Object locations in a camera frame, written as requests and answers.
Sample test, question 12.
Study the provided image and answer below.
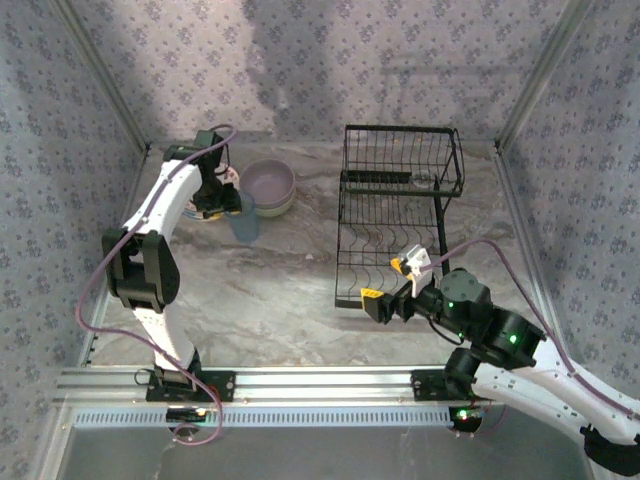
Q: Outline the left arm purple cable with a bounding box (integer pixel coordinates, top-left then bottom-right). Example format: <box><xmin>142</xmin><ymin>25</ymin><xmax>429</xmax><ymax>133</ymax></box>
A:
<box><xmin>74</xmin><ymin>123</ymin><xmax>239</xmax><ymax>447</ymax></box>

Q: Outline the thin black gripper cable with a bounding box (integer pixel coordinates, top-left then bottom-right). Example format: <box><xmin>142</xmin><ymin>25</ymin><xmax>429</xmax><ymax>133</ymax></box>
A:
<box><xmin>429</xmin><ymin>319</ymin><xmax>469</xmax><ymax>348</ymax></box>

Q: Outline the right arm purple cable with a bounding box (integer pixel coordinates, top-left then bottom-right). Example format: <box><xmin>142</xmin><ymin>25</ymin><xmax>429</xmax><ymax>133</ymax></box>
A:
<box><xmin>423</xmin><ymin>238</ymin><xmax>640</xmax><ymax>439</ymax></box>

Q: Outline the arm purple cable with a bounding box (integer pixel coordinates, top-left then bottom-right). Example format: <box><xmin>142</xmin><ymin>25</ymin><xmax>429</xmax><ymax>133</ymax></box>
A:
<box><xmin>74</xmin><ymin>123</ymin><xmax>239</xmax><ymax>447</ymax></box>
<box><xmin>423</xmin><ymin>238</ymin><xmax>640</xmax><ymax>439</ymax></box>

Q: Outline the right small circuit board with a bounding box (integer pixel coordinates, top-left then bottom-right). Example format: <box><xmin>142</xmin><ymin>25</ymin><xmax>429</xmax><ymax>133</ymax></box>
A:
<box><xmin>448</xmin><ymin>405</ymin><xmax>484</xmax><ymax>434</ymax></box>

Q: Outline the small circuit board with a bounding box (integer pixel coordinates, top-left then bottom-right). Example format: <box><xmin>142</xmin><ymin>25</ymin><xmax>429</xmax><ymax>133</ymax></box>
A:
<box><xmin>165</xmin><ymin>406</ymin><xmax>209</xmax><ymax>424</ymax></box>
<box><xmin>448</xmin><ymin>405</ymin><xmax>484</xmax><ymax>434</ymax></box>

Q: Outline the white plate orange sun print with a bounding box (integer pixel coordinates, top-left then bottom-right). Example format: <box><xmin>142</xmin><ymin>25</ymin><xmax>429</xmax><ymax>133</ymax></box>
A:
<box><xmin>183</xmin><ymin>165</ymin><xmax>241</xmax><ymax>217</ymax></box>

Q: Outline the left small circuit board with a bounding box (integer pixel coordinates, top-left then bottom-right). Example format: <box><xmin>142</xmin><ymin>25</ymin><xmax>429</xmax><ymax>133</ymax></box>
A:
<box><xmin>165</xmin><ymin>406</ymin><xmax>209</xmax><ymax>424</ymax></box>

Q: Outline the blue translucent cup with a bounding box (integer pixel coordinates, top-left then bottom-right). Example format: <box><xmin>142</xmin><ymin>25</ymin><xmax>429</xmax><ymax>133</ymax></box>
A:
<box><xmin>222</xmin><ymin>190</ymin><xmax>262</xmax><ymax>246</ymax></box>

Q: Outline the purple bowl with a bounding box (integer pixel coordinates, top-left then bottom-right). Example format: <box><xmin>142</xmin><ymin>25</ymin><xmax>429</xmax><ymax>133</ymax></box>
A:
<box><xmin>238</xmin><ymin>158</ymin><xmax>298</xmax><ymax>209</ymax></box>

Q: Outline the aluminium frame post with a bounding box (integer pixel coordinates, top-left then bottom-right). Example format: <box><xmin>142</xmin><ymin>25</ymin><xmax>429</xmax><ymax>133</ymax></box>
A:
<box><xmin>494</xmin><ymin>0</ymin><xmax>597</xmax><ymax>152</ymax></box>
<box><xmin>52</xmin><ymin>0</ymin><xmax>152</xmax><ymax>154</ymax></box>

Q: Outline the white slotted cable duct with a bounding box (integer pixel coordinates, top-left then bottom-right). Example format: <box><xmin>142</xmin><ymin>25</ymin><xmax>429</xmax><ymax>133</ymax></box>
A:
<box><xmin>73</xmin><ymin>407</ymin><xmax>457</xmax><ymax>429</ymax></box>

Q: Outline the black wire dish rack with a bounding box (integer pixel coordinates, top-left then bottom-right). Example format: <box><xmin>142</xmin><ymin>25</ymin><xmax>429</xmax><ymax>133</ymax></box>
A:
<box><xmin>333</xmin><ymin>123</ymin><xmax>467</xmax><ymax>312</ymax></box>

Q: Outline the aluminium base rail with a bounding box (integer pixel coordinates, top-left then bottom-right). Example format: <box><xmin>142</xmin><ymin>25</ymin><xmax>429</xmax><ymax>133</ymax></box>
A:
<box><xmin>55</xmin><ymin>364</ymin><xmax>501</xmax><ymax>407</ymax></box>

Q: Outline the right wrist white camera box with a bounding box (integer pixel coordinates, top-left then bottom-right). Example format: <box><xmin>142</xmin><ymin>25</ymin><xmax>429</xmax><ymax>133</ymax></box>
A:
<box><xmin>402</xmin><ymin>243</ymin><xmax>433</xmax><ymax>299</ymax></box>

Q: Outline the aluminium frame leg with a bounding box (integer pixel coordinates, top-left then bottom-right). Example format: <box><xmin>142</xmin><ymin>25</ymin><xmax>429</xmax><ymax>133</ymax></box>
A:
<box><xmin>35</xmin><ymin>403</ymin><xmax>77</xmax><ymax>480</ymax></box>

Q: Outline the cream bowl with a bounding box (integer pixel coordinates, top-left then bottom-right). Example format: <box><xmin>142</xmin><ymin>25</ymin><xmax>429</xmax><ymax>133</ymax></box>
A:
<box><xmin>252</xmin><ymin>187</ymin><xmax>298</xmax><ymax>220</ymax></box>

